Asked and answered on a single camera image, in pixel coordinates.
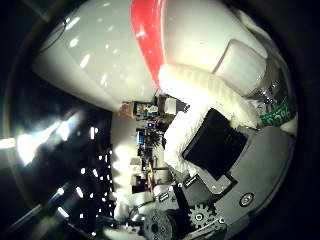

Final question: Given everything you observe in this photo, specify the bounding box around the clear spray bottle red trigger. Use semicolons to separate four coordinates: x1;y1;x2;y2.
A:
129;0;298;135

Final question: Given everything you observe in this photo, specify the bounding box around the cluttered storage shelf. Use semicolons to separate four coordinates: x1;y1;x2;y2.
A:
119;94;188;119

